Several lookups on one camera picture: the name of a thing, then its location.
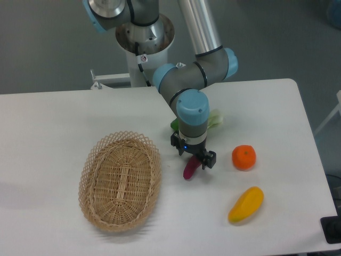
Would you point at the yellow mango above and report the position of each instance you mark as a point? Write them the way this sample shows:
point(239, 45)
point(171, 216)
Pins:
point(246, 205)

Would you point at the green bok choy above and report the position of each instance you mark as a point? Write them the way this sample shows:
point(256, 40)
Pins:
point(215, 118)

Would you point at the woven wicker basket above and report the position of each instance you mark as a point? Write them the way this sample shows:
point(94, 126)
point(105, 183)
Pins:
point(120, 181)

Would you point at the orange tangerine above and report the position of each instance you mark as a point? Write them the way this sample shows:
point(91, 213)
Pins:
point(244, 157)

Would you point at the white frame at right edge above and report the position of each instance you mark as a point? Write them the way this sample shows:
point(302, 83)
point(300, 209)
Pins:
point(330, 116)

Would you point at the black device at table edge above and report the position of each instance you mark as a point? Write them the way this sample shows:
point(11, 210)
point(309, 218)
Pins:
point(331, 229)

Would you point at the purple sweet potato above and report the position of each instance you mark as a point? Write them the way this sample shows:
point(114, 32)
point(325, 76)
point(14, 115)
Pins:
point(191, 166)

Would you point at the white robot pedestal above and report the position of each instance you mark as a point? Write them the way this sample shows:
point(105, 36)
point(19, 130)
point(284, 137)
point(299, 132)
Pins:
point(148, 44)

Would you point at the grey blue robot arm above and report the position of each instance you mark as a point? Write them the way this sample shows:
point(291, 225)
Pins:
point(181, 86)

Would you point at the white metal base frame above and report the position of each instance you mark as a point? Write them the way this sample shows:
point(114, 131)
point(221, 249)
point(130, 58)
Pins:
point(112, 78)

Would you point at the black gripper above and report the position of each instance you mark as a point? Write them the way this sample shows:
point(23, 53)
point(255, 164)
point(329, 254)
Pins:
point(207, 158)

